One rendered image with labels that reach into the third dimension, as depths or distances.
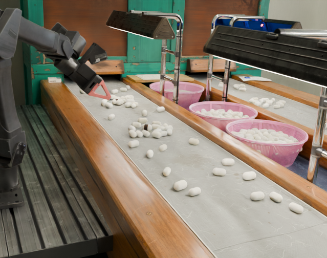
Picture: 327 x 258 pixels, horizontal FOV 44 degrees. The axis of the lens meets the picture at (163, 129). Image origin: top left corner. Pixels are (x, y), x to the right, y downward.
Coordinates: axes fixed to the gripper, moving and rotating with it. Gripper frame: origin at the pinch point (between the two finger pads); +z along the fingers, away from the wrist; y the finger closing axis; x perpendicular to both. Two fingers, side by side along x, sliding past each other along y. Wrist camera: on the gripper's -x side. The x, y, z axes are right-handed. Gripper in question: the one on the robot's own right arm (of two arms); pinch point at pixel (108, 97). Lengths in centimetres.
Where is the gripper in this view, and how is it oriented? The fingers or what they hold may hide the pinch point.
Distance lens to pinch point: 133.9
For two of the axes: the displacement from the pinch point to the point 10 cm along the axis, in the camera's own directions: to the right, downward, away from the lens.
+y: -3.9, -3.0, 8.7
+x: -6.3, 7.8, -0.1
